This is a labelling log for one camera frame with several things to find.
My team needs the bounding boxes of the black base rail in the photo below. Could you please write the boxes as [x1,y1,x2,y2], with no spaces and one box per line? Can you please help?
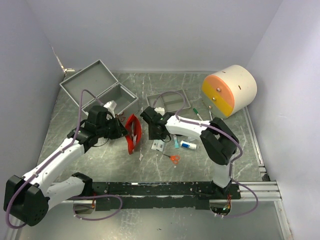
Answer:
[91,181,241,211]

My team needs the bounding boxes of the orange small scissors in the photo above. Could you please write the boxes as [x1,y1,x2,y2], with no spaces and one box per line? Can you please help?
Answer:
[163,153,181,165]

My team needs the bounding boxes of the grey open storage case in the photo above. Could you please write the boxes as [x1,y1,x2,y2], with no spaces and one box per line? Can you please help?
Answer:
[60,60,139,119]

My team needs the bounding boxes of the red first aid pouch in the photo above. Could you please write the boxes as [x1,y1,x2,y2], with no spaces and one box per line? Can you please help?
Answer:
[124,114,142,155]

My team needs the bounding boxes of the teal white bandage packet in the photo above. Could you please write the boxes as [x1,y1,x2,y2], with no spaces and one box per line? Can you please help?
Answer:
[173,134,180,149]

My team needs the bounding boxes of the beige cylinder drum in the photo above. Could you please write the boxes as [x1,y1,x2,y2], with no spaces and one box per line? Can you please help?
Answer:
[201,65,257,119]

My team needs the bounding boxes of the grey divided tray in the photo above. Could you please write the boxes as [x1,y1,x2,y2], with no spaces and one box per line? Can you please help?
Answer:
[146,89,191,113]

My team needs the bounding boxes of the green cap marker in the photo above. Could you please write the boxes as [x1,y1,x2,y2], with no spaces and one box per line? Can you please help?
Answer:
[193,108,203,121]

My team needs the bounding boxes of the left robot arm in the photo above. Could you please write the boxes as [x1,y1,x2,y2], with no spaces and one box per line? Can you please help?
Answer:
[3,105,128,229]

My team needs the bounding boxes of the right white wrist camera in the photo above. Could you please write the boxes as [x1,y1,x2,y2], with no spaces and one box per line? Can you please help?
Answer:
[154,107,165,116]

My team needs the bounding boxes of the white blue tube bottle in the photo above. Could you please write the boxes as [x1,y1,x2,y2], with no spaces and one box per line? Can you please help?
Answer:
[180,140,197,150]

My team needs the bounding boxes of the white blue gauze packet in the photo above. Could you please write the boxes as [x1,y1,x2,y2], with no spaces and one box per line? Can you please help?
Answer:
[151,140,165,152]

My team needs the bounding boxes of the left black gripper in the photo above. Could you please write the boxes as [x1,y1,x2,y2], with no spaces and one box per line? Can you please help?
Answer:
[96,113,130,140]

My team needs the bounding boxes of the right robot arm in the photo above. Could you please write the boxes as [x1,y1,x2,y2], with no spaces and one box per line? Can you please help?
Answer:
[140,106,242,199]

